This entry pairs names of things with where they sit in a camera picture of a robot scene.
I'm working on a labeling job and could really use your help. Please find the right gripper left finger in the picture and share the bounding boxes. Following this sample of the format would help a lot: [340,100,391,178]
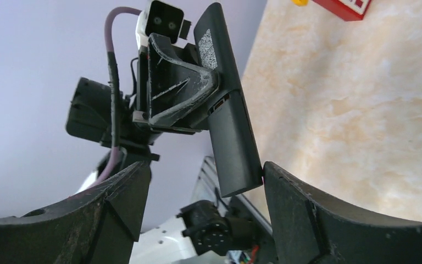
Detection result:
[0,162,152,263]

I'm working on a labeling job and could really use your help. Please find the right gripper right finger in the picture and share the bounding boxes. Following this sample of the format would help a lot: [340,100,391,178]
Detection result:
[264,162,422,263]

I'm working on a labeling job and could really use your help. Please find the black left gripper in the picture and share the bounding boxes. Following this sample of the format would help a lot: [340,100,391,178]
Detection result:
[130,33,219,145]

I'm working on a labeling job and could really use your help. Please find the black battery cover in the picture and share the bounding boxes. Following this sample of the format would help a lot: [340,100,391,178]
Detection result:
[208,91,263,197]

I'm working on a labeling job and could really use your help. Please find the black remote control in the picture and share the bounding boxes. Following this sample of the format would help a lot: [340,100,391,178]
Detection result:
[193,2,242,108]

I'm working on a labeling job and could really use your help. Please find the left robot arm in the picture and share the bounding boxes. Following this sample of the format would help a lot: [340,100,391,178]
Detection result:
[82,28,278,263]

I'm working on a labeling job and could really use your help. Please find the yellow toy block plate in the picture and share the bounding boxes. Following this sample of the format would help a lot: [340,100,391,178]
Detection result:
[292,0,309,7]

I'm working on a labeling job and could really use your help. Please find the red toy block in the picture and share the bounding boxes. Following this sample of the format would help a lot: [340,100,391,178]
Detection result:
[313,0,371,21]

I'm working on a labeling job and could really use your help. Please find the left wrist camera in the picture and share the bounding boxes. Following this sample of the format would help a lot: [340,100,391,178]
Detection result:
[136,1,191,48]

